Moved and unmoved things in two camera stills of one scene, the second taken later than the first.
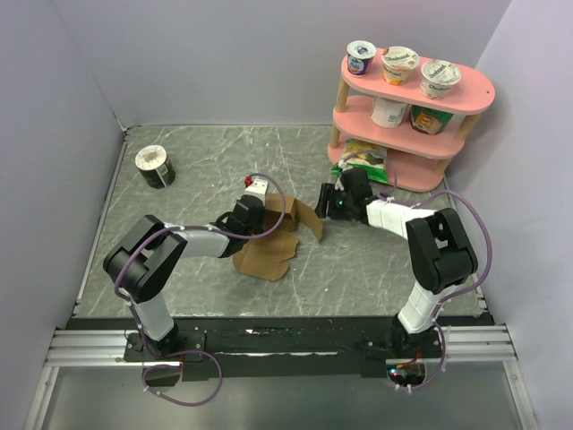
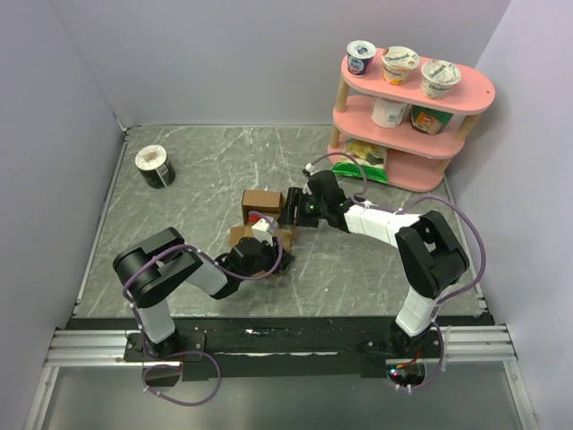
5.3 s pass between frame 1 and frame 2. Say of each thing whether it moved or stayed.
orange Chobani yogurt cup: stayed
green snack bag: stayed
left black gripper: moved
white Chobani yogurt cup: stayed
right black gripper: moved
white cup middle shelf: stayed
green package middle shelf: stayed
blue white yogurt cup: stayed
